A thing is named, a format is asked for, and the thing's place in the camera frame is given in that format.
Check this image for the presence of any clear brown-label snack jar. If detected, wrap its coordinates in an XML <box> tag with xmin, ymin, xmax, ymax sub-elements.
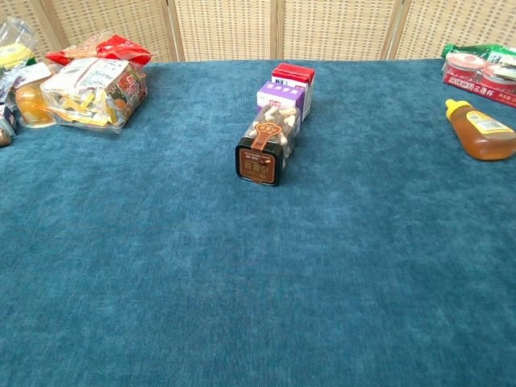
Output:
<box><xmin>235</xmin><ymin>102</ymin><xmax>303</xmax><ymax>188</ymax></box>

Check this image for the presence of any blue velvet table cloth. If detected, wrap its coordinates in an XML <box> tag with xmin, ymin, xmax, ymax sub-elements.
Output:
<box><xmin>0</xmin><ymin>58</ymin><xmax>516</xmax><ymax>387</ymax></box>

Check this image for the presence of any purple and white milk carton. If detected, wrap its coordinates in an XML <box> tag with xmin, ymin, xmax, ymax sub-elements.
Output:
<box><xmin>256</xmin><ymin>80</ymin><xmax>306</xmax><ymax>110</ymax></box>

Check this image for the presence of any red and white milk carton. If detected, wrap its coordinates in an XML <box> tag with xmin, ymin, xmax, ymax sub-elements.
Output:
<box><xmin>271</xmin><ymin>62</ymin><xmax>316</xmax><ymax>121</ymax></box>

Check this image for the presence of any woven rattan folding screen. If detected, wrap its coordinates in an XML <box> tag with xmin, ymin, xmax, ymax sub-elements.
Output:
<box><xmin>0</xmin><ymin>0</ymin><xmax>516</xmax><ymax>64</ymax></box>

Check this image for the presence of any clear bag of wrapped snacks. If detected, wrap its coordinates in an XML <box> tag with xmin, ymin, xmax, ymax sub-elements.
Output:
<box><xmin>40</xmin><ymin>57</ymin><xmax>148</xmax><ymax>134</ymax></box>

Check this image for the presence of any red snack bag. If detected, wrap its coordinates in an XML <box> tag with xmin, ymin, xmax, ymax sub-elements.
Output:
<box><xmin>44</xmin><ymin>33</ymin><xmax>153</xmax><ymax>67</ymax></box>

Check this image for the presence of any amber honey squeeze bottle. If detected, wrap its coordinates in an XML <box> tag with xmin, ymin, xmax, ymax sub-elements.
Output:
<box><xmin>444</xmin><ymin>98</ymin><xmax>516</xmax><ymax>161</ymax></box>

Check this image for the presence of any orange jelly cup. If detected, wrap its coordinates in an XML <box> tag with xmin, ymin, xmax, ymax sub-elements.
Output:
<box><xmin>15</xmin><ymin>81</ymin><xmax>56</xmax><ymax>129</ymax></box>

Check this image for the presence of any red three-cup snack pack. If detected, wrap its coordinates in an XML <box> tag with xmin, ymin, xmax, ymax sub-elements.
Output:
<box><xmin>443</xmin><ymin>51</ymin><xmax>516</xmax><ymax>108</ymax></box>

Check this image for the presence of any small dark snack packet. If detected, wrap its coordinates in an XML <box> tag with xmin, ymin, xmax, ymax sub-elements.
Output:
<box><xmin>0</xmin><ymin>102</ymin><xmax>19</xmax><ymax>148</ymax></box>

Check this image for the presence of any green snack bag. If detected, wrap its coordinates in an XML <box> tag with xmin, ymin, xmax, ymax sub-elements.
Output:
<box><xmin>441</xmin><ymin>42</ymin><xmax>516</xmax><ymax>65</ymax></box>

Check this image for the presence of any clear bag with yellow item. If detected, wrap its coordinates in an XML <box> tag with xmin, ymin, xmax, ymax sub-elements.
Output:
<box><xmin>0</xmin><ymin>16</ymin><xmax>40</xmax><ymax>77</ymax></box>

